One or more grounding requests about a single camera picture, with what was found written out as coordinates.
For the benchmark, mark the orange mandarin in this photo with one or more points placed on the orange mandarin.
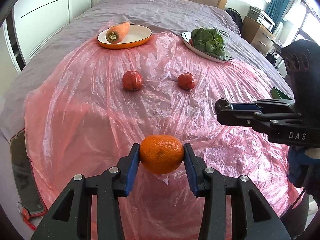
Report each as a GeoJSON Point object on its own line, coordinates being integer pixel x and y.
{"type": "Point", "coordinates": [161, 154]}

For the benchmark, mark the black backpack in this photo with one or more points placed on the black backpack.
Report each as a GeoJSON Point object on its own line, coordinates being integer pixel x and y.
{"type": "Point", "coordinates": [236, 18]}

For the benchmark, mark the dark tablet at bedside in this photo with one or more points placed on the dark tablet at bedside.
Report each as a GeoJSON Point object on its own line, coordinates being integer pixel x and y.
{"type": "Point", "coordinates": [28, 193]}

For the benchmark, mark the red apple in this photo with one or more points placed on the red apple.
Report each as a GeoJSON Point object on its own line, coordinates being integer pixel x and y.
{"type": "Point", "coordinates": [132, 80]}
{"type": "Point", "coordinates": [186, 81]}

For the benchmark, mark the carrot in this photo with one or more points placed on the carrot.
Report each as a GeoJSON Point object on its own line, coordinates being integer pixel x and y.
{"type": "Point", "coordinates": [117, 33]}

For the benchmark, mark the blue gloved hand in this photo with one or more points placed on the blue gloved hand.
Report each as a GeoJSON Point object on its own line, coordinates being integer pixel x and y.
{"type": "Point", "coordinates": [304, 169]}

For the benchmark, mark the purple bed sheet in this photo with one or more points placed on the purple bed sheet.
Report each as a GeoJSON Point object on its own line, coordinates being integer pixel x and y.
{"type": "Point", "coordinates": [175, 16]}

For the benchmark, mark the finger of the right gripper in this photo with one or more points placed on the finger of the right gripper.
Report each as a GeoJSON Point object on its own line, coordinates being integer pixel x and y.
{"type": "Point", "coordinates": [259, 122]}
{"type": "Point", "coordinates": [267, 106]}

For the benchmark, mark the wooden nightstand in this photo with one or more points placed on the wooden nightstand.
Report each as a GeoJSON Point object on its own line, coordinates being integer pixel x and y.
{"type": "Point", "coordinates": [257, 35]}

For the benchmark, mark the black glasses on bed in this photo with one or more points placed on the black glasses on bed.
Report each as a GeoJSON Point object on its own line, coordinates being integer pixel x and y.
{"type": "Point", "coordinates": [224, 33]}

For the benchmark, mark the dark purple plum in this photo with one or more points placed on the dark purple plum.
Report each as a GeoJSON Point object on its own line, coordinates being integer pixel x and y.
{"type": "Point", "coordinates": [225, 104]}

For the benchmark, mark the blue curtain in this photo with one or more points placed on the blue curtain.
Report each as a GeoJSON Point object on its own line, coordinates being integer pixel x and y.
{"type": "Point", "coordinates": [275, 11]}

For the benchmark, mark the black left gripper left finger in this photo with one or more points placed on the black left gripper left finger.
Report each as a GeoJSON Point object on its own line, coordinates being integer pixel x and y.
{"type": "Point", "coordinates": [69, 217]}

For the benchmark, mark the printer on nightstand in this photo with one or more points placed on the printer on nightstand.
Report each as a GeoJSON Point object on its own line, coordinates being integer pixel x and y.
{"type": "Point", "coordinates": [261, 17]}

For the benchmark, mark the white wardrobe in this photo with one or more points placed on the white wardrobe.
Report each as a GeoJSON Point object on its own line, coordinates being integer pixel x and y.
{"type": "Point", "coordinates": [32, 23]}

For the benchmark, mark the pink plastic sheet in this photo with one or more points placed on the pink plastic sheet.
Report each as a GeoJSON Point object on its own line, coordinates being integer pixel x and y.
{"type": "Point", "coordinates": [82, 120]}

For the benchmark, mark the green tray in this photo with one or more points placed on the green tray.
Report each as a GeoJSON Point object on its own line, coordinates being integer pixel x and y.
{"type": "Point", "coordinates": [278, 94]}

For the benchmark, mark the green bok choy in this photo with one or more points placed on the green bok choy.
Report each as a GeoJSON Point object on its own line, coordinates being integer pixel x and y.
{"type": "Point", "coordinates": [210, 42]}

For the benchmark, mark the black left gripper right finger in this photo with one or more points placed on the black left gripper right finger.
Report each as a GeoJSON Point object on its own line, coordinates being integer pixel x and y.
{"type": "Point", "coordinates": [252, 215]}

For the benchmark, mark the orange oval dish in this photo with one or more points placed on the orange oval dish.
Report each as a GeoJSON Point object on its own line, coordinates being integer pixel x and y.
{"type": "Point", "coordinates": [137, 36]}

